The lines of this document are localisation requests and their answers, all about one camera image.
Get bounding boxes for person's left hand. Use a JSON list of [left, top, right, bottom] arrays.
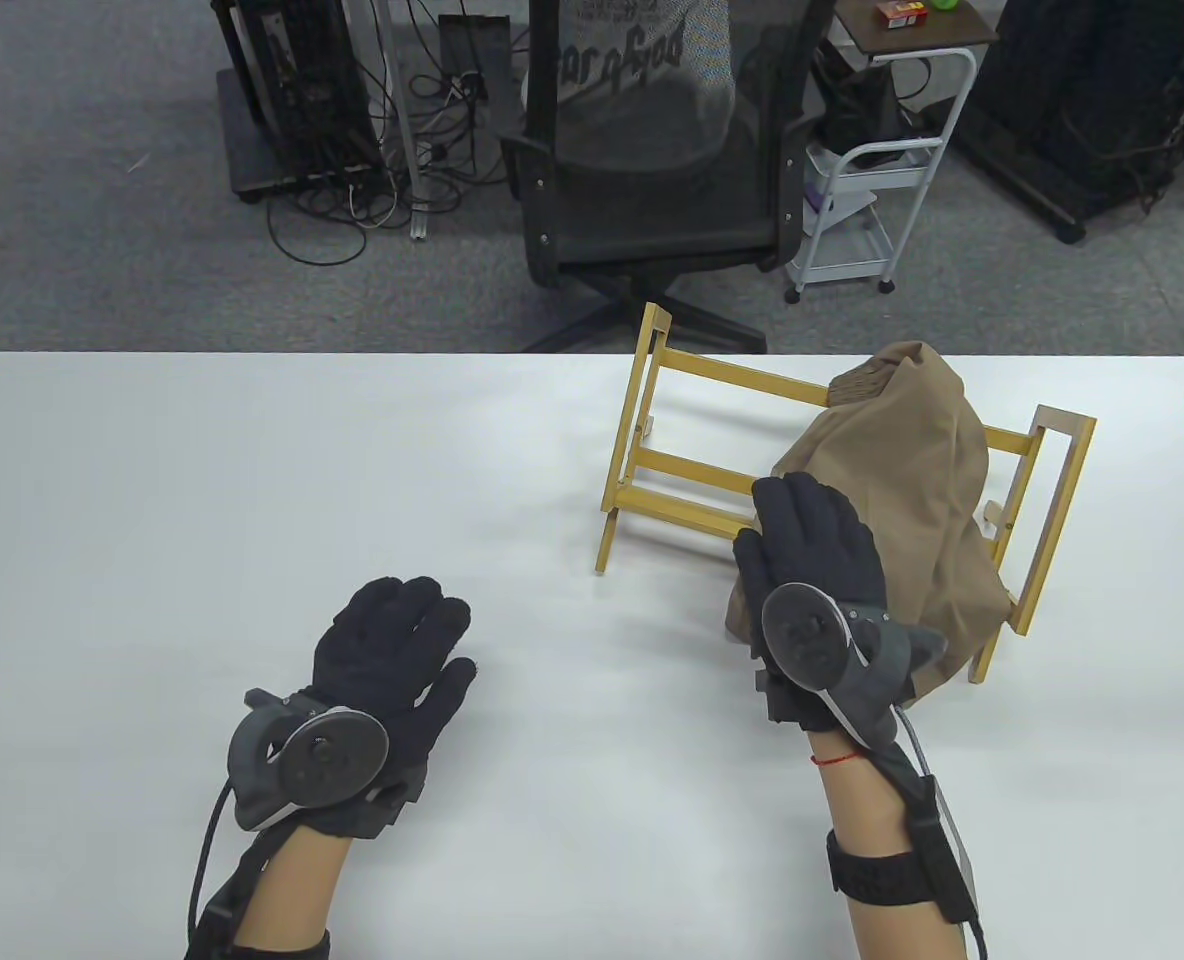
[[304, 576, 480, 837]]

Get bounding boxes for person's right hand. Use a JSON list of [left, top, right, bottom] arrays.
[[733, 472, 918, 737]]

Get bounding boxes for tan shorts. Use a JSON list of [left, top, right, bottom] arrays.
[[722, 340, 1015, 703]]

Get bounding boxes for wooden book rack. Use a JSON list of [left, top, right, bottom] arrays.
[[594, 302, 1098, 685]]

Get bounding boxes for person's right forearm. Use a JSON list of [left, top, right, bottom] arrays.
[[812, 730, 958, 960]]

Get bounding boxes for person's left forearm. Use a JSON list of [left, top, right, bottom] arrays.
[[232, 825, 353, 951]]

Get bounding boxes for black mesh covered rack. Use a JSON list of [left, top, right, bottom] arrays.
[[952, 0, 1184, 246]]

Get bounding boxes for black equipment rack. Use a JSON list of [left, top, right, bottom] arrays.
[[210, 0, 385, 207]]

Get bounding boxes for grey right hand tracker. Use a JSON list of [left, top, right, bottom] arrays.
[[755, 583, 950, 747]]

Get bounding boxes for grey hand tracker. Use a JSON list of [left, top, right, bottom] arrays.
[[755, 583, 950, 747], [227, 688, 391, 831]]

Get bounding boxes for grey left hand tracker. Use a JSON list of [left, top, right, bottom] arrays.
[[227, 688, 391, 831]]

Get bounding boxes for black office chair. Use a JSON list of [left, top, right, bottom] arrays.
[[500, 0, 840, 353]]

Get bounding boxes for black bag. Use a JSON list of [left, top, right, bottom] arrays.
[[814, 45, 921, 153]]

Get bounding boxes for white rolling cart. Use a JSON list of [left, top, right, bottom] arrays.
[[782, 0, 1001, 305]]

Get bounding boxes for white metal leg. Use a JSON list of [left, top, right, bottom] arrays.
[[370, 0, 433, 241]]

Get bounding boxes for grey right tracker cable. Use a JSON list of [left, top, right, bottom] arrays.
[[894, 705, 935, 786]]

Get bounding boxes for black left tracker cable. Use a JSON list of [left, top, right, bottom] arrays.
[[187, 780, 240, 936]]

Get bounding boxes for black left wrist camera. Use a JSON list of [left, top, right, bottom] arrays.
[[185, 830, 333, 960]]

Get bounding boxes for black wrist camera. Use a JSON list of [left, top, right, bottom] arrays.
[[185, 830, 333, 960], [827, 775, 989, 960]]

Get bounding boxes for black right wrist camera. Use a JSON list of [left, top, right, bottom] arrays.
[[827, 775, 989, 960]]

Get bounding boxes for black floor cables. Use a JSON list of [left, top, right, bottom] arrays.
[[265, 0, 513, 267]]

